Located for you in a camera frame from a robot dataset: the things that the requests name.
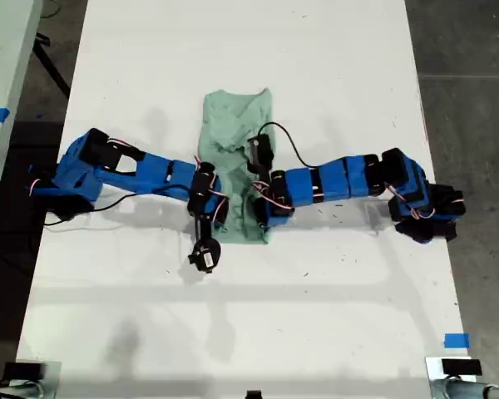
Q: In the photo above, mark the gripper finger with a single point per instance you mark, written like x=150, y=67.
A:
x=225, y=214
x=260, y=210

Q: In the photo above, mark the pale green T-shirt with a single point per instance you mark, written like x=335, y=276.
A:
x=224, y=124

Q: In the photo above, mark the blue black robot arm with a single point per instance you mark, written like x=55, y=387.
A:
x=332, y=178
x=158, y=174

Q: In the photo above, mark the small black box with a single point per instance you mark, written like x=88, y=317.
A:
x=25, y=370
x=253, y=395
x=461, y=367

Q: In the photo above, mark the black stand leg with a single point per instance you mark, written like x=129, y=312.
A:
x=41, y=40

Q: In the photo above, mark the pale side table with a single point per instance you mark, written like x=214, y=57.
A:
x=4, y=62

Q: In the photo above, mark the grey metal pipe clamp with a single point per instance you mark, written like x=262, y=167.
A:
x=461, y=390

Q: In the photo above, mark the black camera stalk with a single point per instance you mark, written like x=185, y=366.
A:
x=203, y=230
x=260, y=170

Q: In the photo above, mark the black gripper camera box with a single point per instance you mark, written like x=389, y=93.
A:
x=261, y=147
x=206, y=255

